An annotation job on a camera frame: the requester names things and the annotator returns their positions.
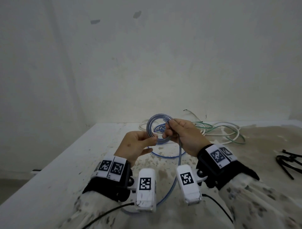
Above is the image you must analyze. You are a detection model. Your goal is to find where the black camera lead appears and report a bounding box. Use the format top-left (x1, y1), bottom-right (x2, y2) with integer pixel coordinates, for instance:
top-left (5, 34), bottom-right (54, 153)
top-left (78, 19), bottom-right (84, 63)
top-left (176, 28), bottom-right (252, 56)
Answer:
top-left (81, 202), bottom-right (136, 229)
top-left (202, 194), bottom-right (234, 223)

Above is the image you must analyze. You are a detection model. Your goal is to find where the white cable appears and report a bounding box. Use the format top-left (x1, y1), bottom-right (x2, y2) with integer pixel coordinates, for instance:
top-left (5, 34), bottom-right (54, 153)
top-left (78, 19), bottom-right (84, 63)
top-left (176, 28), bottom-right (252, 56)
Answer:
top-left (139, 119), bottom-right (240, 145)

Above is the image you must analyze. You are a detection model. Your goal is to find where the clear blue-striped cable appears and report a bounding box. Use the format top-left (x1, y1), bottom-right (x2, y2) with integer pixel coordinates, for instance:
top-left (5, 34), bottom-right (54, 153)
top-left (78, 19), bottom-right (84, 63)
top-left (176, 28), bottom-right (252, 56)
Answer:
top-left (122, 114), bottom-right (183, 214)

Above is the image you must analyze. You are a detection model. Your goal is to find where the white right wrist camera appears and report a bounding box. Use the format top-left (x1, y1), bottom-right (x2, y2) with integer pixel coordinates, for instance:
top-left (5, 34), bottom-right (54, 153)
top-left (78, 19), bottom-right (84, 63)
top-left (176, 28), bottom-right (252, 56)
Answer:
top-left (176, 165), bottom-right (203, 205)

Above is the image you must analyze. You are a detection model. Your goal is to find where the person's left forearm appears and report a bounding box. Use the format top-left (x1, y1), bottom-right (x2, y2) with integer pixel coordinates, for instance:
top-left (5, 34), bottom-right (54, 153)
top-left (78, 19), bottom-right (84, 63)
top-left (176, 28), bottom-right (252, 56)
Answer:
top-left (59, 190), bottom-right (137, 229)

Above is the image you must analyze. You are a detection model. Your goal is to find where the black right wristband with markers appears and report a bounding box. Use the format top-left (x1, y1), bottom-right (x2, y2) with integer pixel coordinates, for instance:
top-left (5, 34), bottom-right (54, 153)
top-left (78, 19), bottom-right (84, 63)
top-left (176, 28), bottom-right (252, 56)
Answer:
top-left (196, 144), bottom-right (260, 190)

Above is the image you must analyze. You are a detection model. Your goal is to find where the blue wire coil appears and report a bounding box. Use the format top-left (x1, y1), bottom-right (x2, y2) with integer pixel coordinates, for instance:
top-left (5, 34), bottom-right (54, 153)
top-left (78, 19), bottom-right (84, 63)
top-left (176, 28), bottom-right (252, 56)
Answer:
top-left (147, 124), bottom-right (187, 159)

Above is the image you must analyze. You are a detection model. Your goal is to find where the black wristband with markers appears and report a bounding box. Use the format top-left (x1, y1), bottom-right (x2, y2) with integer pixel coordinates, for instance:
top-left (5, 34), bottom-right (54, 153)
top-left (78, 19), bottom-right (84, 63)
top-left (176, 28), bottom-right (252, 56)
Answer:
top-left (196, 144), bottom-right (260, 190)
top-left (82, 154), bottom-right (133, 202)

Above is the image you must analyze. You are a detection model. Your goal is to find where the person's left hand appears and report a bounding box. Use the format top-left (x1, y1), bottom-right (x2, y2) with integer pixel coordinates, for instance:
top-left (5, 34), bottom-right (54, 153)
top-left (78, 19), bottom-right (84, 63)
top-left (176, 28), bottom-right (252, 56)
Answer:
top-left (114, 131), bottom-right (159, 167)

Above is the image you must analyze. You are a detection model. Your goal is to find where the person's right forearm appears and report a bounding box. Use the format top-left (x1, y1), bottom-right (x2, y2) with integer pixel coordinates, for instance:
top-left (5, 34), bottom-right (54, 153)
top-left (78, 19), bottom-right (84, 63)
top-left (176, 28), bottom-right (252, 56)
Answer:
top-left (218, 176), bottom-right (302, 229)

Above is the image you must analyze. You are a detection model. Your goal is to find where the green wire coil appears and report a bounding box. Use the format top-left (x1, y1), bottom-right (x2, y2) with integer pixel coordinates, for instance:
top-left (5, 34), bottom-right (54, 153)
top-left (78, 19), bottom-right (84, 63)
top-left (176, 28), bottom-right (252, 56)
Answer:
top-left (192, 121), bottom-right (246, 145)

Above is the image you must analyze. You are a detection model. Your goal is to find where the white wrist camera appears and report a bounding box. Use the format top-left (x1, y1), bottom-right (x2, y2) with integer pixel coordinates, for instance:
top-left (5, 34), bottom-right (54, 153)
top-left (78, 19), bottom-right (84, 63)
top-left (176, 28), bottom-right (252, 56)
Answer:
top-left (135, 168), bottom-right (157, 212)
top-left (176, 165), bottom-right (203, 205)

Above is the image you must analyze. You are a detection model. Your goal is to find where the bundle of black cable ties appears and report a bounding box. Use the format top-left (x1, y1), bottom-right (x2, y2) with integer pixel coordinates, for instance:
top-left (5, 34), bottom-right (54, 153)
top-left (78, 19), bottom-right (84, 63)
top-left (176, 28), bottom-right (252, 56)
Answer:
top-left (276, 149), bottom-right (302, 180)

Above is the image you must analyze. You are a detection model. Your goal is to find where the black right camera lead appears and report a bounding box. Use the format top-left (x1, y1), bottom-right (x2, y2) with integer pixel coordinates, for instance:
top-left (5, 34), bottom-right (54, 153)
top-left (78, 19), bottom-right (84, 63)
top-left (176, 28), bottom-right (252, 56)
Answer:
top-left (202, 194), bottom-right (234, 223)

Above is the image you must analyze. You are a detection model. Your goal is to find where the black left wristband with markers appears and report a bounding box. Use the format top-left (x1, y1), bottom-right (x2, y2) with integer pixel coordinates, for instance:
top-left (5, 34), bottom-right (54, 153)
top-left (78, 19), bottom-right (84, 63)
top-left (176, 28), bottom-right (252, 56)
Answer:
top-left (82, 154), bottom-right (133, 202)

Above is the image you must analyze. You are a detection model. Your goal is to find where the black left camera lead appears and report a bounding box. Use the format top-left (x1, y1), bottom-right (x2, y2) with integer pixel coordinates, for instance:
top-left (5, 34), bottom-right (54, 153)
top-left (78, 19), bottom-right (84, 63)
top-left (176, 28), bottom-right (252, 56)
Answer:
top-left (81, 202), bottom-right (136, 229)

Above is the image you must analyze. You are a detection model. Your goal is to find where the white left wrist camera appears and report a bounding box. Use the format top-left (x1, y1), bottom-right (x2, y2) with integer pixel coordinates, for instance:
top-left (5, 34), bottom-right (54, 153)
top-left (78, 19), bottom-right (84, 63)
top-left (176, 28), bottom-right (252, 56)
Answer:
top-left (135, 168), bottom-right (157, 212)

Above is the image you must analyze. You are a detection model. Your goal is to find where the person's right hand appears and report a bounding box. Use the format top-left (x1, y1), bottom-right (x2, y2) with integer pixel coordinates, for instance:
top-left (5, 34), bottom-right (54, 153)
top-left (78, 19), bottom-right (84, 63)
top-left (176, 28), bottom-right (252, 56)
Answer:
top-left (162, 119), bottom-right (212, 158)

